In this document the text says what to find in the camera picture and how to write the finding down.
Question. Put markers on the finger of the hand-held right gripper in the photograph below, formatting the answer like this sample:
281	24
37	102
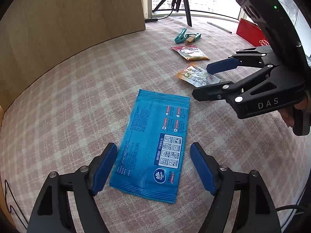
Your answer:
211	93
221	65

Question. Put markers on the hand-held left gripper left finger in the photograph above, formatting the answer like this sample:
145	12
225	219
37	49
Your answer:
104	167

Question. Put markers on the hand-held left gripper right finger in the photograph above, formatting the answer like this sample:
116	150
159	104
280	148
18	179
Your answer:
203	167

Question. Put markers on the orange snack packet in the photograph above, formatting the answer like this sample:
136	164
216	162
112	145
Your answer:
194	75
190	53

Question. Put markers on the blue wet wipes packet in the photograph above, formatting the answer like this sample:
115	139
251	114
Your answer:
150	131

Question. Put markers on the pink plaid cloth desktop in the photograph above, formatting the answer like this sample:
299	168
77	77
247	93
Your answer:
73	102

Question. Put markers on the person's right hand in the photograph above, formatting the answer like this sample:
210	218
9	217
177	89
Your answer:
288	116

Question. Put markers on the teal clothespin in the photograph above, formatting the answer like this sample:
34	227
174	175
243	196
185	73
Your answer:
180	35
197	36

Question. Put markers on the white pen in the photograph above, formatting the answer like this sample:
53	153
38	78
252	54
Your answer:
218	26

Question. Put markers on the red box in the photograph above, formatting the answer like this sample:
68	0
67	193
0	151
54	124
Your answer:
247	32

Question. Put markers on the black tripod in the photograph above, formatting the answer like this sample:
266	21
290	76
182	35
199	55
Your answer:
188	14

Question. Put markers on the black power adapter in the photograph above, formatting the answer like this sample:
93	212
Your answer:
151	20

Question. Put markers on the light wooden board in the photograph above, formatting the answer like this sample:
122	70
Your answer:
73	17

